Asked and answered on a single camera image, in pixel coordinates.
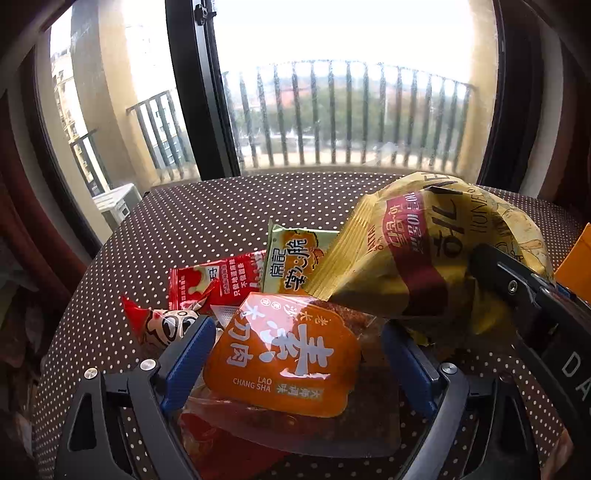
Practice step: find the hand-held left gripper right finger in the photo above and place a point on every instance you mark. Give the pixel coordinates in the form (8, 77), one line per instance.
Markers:
(411, 369)

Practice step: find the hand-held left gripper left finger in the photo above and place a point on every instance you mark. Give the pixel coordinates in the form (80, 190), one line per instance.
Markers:
(189, 364)

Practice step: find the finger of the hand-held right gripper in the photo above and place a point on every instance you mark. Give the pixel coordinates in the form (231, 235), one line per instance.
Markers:
(494, 270)

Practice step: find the orange cardboard box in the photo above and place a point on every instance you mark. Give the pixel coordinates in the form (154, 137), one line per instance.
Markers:
(577, 267)

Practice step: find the large yellow chip bag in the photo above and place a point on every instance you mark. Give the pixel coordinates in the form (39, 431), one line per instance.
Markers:
(415, 240)

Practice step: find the red white snack packet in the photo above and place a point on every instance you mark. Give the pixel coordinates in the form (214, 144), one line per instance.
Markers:
(217, 277)

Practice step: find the orange label clear snack packet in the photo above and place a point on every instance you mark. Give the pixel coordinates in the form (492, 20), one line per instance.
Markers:
(281, 364)

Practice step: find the red cartoon face snack packet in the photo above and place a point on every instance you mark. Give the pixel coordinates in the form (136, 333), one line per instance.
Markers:
(166, 323)

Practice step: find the red foil snack packet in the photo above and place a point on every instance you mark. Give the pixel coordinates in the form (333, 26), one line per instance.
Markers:
(221, 454)

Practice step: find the brown polka dot tablecloth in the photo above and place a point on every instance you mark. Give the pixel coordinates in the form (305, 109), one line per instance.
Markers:
(207, 217)

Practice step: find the green yellow snack packet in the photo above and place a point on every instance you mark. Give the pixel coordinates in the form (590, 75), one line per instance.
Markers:
(295, 258)

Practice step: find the white outdoor air conditioner unit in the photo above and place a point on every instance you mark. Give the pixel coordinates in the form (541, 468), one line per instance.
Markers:
(117, 203)

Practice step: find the brown curtain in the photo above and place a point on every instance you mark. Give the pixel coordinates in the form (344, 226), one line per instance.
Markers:
(531, 92)

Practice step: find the balcony railing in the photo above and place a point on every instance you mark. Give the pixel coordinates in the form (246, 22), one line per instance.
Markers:
(159, 134)
(90, 161)
(351, 115)

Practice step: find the dark red curtain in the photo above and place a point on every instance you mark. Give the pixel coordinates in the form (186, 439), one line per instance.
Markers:
(32, 221)

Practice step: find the black window frame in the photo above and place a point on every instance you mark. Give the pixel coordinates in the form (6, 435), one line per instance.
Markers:
(198, 92)

